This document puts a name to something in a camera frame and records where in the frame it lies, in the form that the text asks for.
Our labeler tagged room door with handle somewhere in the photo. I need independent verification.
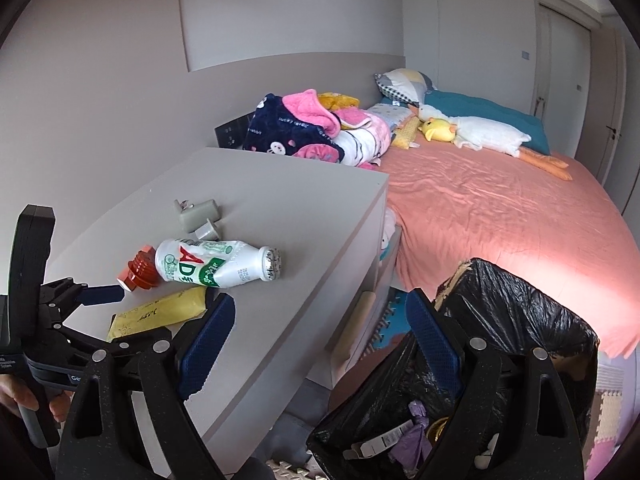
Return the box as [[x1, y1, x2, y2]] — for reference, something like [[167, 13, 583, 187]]
[[597, 25, 638, 186]]

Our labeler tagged black-bagged trash bin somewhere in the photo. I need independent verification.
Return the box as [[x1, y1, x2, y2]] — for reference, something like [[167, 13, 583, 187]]
[[306, 257, 601, 480]]

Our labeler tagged foam puzzle floor mat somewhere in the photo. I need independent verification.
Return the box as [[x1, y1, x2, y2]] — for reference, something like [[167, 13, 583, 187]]
[[582, 350, 640, 480]]

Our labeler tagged long yellow plush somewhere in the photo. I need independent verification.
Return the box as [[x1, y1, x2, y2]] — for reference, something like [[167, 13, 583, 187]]
[[390, 114, 422, 150]]

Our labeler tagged purple plastic wrapper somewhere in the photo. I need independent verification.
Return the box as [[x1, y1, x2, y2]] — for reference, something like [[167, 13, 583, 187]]
[[389, 400, 436, 467]]

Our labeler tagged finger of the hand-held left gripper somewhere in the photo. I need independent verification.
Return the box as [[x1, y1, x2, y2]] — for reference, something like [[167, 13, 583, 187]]
[[52, 322, 113, 361], [42, 277, 126, 311]]

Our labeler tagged long white cardboard box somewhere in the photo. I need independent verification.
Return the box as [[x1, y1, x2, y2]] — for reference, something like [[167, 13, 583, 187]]
[[344, 419, 417, 461]]

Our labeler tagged grey wardrobe door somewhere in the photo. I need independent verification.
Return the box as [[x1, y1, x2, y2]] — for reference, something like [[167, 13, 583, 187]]
[[534, 2, 606, 122]]

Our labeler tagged dark wall socket panel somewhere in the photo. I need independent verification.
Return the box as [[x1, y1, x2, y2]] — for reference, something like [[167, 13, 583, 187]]
[[215, 114, 256, 150]]

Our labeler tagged white goose plush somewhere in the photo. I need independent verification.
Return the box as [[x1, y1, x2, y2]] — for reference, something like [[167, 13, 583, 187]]
[[417, 104, 572, 182]]

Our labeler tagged white pink cartoon quilt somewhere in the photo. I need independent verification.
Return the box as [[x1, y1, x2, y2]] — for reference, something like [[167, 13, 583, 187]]
[[292, 109, 393, 170]]

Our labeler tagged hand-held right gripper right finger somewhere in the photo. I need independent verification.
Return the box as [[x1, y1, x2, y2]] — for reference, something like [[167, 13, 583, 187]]
[[405, 287, 586, 480]]

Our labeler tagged navy printed blanket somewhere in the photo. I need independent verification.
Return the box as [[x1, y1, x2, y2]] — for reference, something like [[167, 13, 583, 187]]
[[244, 92, 342, 162]]

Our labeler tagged orange bottle cap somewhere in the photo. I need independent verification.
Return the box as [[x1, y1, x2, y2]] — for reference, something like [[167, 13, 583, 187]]
[[117, 245, 162, 292]]

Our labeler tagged bed with pink sheet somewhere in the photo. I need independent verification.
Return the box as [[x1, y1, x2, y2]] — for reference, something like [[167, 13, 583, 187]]
[[377, 132, 640, 361]]

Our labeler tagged yellow packet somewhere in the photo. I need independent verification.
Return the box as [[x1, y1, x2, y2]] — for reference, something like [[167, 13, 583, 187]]
[[106, 285, 208, 343]]

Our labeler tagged white milk bottle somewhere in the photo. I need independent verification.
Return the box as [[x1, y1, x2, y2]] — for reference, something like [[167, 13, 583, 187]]
[[155, 238, 282, 289]]

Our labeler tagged person's left hand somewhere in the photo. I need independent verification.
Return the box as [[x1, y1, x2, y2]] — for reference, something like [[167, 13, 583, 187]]
[[0, 375, 73, 423]]

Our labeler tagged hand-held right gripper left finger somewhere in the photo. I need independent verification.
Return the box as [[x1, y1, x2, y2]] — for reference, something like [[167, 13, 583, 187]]
[[57, 292, 236, 480]]

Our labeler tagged yellow duck plush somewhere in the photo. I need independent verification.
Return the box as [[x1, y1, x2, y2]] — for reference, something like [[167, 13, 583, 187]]
[[419, 117, 457, 143]]

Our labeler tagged pink fleece blanket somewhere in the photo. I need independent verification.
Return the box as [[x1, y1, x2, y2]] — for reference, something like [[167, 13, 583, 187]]
[[281, 89, 342, 137]]

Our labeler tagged checkered patchwork pillow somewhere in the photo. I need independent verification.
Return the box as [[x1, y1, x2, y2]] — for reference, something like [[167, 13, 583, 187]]
[[375, 69, 439, 108]]

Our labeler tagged teal pillow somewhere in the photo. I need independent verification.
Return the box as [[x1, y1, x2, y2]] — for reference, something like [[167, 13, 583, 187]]
[[425, 91, 551, 156]]

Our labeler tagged grey cabinet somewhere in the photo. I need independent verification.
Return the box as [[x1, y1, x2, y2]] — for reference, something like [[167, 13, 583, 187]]
[[42, 146, 391, 478]]

